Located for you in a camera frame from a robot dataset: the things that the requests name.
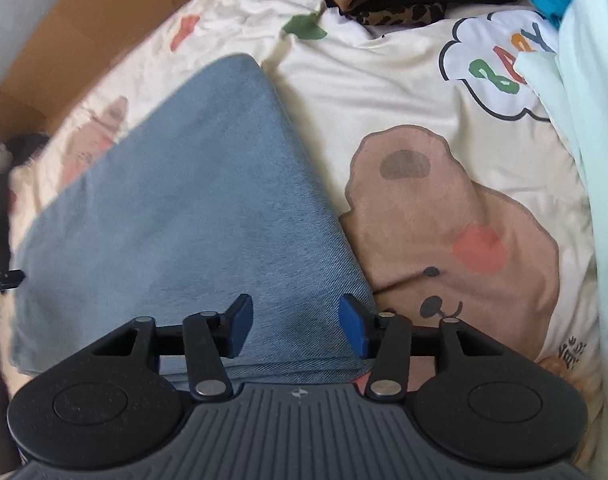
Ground bear print bed sheet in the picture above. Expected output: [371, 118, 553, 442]
[6, 0, 607, 461]

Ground long cardboard sheet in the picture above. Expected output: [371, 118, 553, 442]
[0, 0, 315, 133]

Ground grey board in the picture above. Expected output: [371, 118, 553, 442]
[0, 0, 107, 91]

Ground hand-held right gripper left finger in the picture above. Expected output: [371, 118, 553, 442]
[91, 294, 254, 402]

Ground pale mint cloth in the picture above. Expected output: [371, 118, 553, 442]
[516, 0, 608, 480]

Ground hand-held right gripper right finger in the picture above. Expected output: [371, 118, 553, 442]
[338, 295, 510, 402]

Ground light blue jeans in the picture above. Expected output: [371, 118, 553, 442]
[9, 52, 380, 386]

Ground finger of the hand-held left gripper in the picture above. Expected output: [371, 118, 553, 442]
[0, 269, 26, 295]

